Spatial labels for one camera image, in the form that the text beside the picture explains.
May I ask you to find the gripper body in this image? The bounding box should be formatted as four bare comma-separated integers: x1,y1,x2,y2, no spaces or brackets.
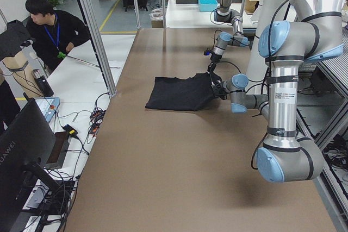
212,80,227,99
210,53,222,62

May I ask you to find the black printed t-shirt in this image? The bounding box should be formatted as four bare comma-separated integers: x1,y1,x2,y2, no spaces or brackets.
145,72,221,111

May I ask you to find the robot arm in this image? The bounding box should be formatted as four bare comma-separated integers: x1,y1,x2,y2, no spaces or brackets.
207,0,250,73
212,11,343,183

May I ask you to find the blue plastic bin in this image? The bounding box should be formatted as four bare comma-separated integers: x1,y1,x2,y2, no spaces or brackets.
198,0,218,12

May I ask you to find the cardboard box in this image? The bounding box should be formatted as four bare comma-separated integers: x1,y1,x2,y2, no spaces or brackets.
244,0,260,14

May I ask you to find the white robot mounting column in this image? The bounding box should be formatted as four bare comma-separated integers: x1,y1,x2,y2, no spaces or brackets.
229,0,347,110

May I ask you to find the black power adapter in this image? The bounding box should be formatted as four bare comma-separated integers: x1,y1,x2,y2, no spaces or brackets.
62,124,78,138

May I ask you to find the seated person in black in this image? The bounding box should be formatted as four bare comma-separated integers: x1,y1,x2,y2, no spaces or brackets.
25,0,90,72

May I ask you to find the teach pendant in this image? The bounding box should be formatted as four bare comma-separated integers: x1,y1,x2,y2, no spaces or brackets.
35,97,60,123

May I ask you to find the black Huawei monitor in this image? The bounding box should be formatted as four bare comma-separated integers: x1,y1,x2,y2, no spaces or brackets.
1,98,59,231

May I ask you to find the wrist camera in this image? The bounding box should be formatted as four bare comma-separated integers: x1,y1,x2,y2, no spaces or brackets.
203,48,213,56

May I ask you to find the usb hub with cables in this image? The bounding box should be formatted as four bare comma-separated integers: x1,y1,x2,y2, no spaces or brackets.
88,108,106,137

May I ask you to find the grabber stick with green handle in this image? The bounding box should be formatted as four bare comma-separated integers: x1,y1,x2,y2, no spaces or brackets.
56,52,120,70

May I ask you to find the aluminium frame post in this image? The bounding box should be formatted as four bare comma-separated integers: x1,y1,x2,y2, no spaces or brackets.
77,0,117,98

